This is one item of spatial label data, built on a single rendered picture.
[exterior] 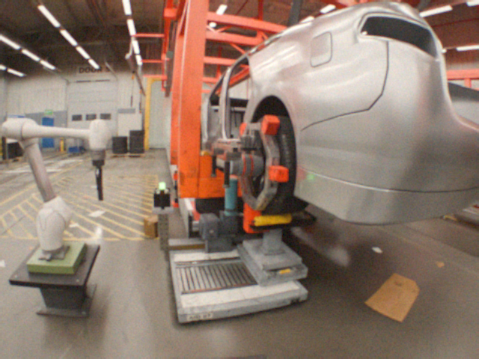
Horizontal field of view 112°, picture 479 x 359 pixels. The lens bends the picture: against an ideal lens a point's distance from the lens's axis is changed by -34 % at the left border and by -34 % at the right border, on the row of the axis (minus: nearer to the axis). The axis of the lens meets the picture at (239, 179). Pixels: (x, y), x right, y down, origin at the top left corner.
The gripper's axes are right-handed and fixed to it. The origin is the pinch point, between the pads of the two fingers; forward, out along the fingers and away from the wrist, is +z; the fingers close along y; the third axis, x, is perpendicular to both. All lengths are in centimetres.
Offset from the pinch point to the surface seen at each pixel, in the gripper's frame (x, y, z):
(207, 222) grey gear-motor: 72, -25, 32
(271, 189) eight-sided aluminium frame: 93, 26, -5
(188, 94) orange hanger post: 60, -48, -63
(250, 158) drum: 90, 4, -19
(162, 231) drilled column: 41, -62, 52
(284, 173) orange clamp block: 94, 35, -16
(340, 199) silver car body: 95, 75, -13
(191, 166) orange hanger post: 64, -47, -7
